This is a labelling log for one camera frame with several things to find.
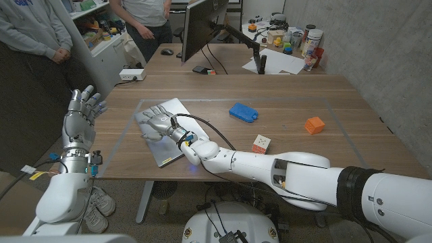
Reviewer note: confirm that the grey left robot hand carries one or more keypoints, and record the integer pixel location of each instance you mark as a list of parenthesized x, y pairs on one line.
[(79, 125)]

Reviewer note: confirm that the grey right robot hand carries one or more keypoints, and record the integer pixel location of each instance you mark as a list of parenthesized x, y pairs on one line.
[(162, 123)]

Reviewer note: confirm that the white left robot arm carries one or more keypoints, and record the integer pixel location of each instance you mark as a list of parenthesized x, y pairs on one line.
[(64, 195)]

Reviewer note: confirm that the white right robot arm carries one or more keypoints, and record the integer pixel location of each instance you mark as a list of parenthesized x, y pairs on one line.
[(303, 175)]

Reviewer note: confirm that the silver closed laptop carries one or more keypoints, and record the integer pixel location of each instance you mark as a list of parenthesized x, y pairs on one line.
[(160, 153)]

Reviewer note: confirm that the small colourful puzzle cube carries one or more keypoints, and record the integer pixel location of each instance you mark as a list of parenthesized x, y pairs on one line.
[(211, 72)]

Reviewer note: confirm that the blue plastic case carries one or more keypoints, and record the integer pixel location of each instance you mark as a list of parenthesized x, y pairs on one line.
[(243, 112)]

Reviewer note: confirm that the white and orange puzzle cube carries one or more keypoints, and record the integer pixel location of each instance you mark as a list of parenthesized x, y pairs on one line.
[(261, 144)]

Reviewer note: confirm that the dark brown partition panel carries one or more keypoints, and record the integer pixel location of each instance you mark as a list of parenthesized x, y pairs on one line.
[(27, 118)]

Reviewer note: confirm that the white power strip box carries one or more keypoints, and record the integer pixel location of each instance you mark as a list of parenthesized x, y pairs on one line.
[(132, 74)]

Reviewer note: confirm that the black round floor fan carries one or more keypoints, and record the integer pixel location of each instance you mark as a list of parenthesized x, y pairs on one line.
[(164, 189)]

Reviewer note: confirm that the black computer mouse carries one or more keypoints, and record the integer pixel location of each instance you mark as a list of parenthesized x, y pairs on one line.
[(166, 52)]

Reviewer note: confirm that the white shelf cabinet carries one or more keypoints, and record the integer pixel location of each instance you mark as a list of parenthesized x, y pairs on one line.
[(104, 57)]

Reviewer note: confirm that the white sneaker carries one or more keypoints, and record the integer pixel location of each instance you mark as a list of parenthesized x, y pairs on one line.
[(94, 219), (103, 200)]

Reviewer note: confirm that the grey metal table leg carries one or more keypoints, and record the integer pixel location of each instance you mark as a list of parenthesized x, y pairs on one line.
[(319, 221), (144, 202)]

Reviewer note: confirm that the beige cardboard box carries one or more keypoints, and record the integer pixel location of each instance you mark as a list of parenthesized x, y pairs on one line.
[(13, 209)]

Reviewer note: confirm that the black computer monitor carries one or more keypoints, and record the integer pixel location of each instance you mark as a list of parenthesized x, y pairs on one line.
[(202, 23)]

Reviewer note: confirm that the person in grey t-shirt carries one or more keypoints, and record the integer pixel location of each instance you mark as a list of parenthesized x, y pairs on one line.
[(145, 13)]

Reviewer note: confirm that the person in grey hoodie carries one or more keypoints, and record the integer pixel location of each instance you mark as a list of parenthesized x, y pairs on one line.
[(27, 27)]

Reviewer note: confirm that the white robot torso base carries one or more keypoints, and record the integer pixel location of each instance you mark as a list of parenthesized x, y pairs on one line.
[(231, 222)]

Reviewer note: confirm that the orange and black gadget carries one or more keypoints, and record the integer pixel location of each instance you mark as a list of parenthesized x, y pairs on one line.
[(252, 27)]

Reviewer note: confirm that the white paper sheets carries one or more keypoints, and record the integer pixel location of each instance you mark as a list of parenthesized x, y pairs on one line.
[(280, 60)]

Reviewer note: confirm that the black device on torso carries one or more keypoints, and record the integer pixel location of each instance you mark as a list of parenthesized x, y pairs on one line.
[(233, 238)]

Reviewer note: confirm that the yellow rubber duck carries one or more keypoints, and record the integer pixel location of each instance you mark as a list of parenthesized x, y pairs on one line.
[(277, 42)]

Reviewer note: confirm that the small wooden box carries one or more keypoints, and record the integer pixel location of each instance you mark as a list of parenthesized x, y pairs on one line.
[(275, 34)]

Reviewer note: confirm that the grey and black headset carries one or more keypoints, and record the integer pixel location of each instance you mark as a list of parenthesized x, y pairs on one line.
[(278, 18)]

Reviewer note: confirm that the clear plastic cup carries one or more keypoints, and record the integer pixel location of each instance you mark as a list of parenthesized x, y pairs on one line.
[(296, 40)]

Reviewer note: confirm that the clear glass jar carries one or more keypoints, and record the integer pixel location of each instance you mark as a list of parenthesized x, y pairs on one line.
[(308, 63)]

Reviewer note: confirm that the red plastic cup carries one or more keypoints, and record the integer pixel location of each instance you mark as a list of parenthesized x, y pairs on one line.
[(319, 54)]

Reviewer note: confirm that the dark tall canister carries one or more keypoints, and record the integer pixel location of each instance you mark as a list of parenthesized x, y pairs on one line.
[(308, 28)]

